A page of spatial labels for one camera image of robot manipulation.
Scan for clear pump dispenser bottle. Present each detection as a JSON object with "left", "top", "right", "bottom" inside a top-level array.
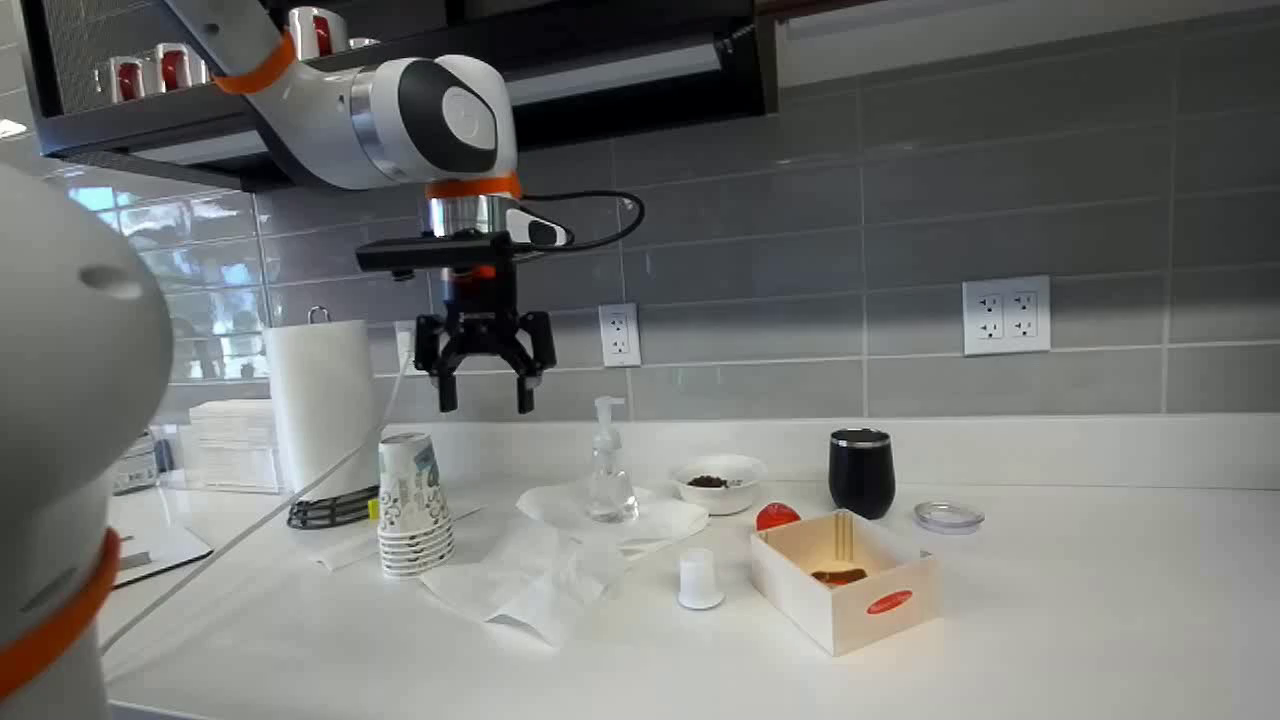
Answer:
[{"left": 581, "top": 390, "right": 642, "bottom": 527}]

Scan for white plate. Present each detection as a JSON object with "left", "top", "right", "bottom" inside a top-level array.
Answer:
[{"left": 510, "top": 480, "right": 712, "bottom": 552}]

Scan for small white bowl dark contents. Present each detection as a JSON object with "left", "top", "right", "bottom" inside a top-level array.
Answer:
[{"left": 667, "top": 452, "right": 768, "bottom": 521}]

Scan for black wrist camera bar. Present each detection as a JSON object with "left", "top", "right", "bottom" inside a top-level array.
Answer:
[{"left": 350, "top": 213, "right": 570, "bottom": 278}]

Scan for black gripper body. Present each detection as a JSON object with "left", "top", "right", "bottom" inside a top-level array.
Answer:
[{"left": 442, "top": 258, "right": 524, "bottom": 361}]

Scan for white paper sheet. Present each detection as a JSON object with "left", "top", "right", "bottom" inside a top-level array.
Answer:
[{"left": 109, "top": 517, "right": 214, "bottom": 592}]

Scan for black tumbler cup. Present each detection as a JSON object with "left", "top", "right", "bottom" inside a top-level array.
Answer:
[{"left": 822, "top": 423, "right": 901, "bottom": 523}]

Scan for clear round lid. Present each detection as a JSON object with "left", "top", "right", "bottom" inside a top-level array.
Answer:
[{"left": 913, "top": 495, "right": 989, "bottom": 537}]

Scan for stack of patterned paper cups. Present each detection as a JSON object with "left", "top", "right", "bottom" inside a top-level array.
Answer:
[{"left": 370, "top": 429, "right": 460, "bottom": 580}]

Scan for dark wall shelf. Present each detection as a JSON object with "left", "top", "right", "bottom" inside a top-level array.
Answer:
[{"left": 19, "top": 0, "right": 885, "bottom": 185}]

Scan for white coffee capsule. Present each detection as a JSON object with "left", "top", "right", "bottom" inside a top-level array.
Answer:
[{"left": 670, "top": 544, "right": 726, "bottom": 616}]

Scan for white paper towel roll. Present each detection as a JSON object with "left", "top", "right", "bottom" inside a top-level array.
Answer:
[{"left": 261, "top": 317, "right": 390, "bottom": 498}]

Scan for black camera cable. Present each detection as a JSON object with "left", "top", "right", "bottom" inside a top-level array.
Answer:
[{"left": 508, "top": 188, "right": 649, "bottom": 255}]

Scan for white single wall outlet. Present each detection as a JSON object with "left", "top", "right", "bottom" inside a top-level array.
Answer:
[{"left": 594, "top": 298, "right": 649, "bottom": 373}]

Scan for stack of white napkins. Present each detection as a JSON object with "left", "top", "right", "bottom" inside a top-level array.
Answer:
[{"left": 185, "top": 396, "right": 283, "bottom": 495}]

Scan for small white wooden crate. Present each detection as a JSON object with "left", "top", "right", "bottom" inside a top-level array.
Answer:
[{"left": 742, "top": 507, "right": 939, "bottom": 658}]

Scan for white double wall outlet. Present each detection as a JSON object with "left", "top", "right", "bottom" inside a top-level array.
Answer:
[{"left": 961, "top": 272, "right": 1054, "bottom": 361}]

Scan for crumpled clear plastic wrap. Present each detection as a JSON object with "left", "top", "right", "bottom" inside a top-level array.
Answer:
[{"left": 416, "top": 517, "right": 626, "bottom": 651}]

